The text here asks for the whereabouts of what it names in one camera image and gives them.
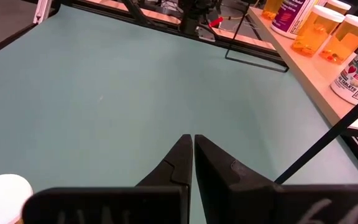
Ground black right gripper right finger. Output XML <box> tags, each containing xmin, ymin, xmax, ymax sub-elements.
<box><xmin>194</xmin><ymin>134</ymin><xmax>358</xmax><ymax>224</ymax></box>

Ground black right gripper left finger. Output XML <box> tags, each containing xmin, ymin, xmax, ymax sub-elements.
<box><xmin>22</xmin><ymin>133</ymin><xmax>194</xmax><ymax>224</ymax></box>

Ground orange pill bottle white cap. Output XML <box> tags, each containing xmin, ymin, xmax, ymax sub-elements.
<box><xmin>318</xmin><ymin>14</ymin><xmax>358</xmax><ymax>65</ymax></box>
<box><xmin>261</xmin><ymin>0</ymin><xmax>284</xmax><ymax>20</ymax></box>
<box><xmin>323</xmin><ymin>0</ymin><xmax>352</xmax><ymax>16</ymax></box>
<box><xmin>291</xmin><ymin>4</ymin><xmax>346</xmax><ymax>58</ymax></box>
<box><xmin>0</xmin><ymin>173</ymin><xmax>34</xmax><ymax>224</ymax></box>

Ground white aspirin bottle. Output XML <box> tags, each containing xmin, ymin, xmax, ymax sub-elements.
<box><xmin>330</xmin><ymin>37</ymin><xmax>358</xmax><ymax>106</ymax></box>

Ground large white bottle purple label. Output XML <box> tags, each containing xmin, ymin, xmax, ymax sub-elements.
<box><xmin>270</xmin><ymin>0</ymin><xmax>319</xmax><ymax>40</ymax></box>

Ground green table mat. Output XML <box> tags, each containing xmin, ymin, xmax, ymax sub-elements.
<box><xmin>0</xmin><ymin>4</ymin><xmax>358</xmax><ymax>224</ymax></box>

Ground wooden shelf black metal frame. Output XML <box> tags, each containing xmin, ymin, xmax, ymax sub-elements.
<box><xmin>224</xmin><ymin>0</ymin><xmax>358</xmax><ymax>184</ymax></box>

